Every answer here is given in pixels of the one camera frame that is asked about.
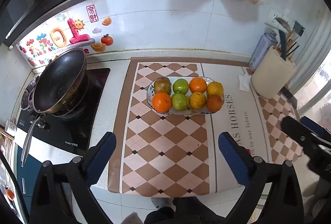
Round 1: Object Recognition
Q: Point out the dark orange fruit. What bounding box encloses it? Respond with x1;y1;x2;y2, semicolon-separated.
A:
206;95;223;113

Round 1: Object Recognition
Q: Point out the yellow orange fruit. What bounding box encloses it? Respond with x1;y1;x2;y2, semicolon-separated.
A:
206;81;224;97

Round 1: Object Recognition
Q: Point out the yellow pear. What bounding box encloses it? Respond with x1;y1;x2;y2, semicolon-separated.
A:
189;92;206;109

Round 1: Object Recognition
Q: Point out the orange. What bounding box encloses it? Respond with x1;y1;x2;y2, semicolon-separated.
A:
189;77;207;93
152;92;172;113

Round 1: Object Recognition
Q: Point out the green apple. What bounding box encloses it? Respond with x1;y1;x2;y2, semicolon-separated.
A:
173;78;189;95
171;93;189;111

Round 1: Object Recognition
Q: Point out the brown pear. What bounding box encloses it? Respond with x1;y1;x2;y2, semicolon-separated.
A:
154;77;171;95

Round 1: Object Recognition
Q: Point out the black smartphone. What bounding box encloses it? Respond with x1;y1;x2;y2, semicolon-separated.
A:
281;87;297;109

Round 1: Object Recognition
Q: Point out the cream utensil holder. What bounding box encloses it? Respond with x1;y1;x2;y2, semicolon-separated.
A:
251;46;296;99

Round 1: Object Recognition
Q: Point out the black gas stove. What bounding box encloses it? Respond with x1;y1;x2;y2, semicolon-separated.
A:
32;68;110;156

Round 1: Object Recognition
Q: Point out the white folded tissue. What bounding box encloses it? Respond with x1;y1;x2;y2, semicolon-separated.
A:
239;74;251;92

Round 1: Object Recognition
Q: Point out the black knife in holder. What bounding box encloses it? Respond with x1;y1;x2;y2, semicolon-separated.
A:
278;30;287;61

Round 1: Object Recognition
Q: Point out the grey spray can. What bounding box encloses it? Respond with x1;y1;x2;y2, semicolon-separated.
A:
248;30;277;71

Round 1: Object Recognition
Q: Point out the black frying pan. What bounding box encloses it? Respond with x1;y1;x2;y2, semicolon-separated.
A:
20;48;87;167

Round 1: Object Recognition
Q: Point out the checkered brown table mat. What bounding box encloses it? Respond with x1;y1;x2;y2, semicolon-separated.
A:
107;58;303;197

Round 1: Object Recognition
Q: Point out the white wall socket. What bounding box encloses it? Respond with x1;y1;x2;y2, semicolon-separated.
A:
265;8;292;28

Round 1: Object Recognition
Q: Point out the colourful wall sticker sheet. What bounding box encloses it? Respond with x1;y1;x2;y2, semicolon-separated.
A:
16;4;114;68

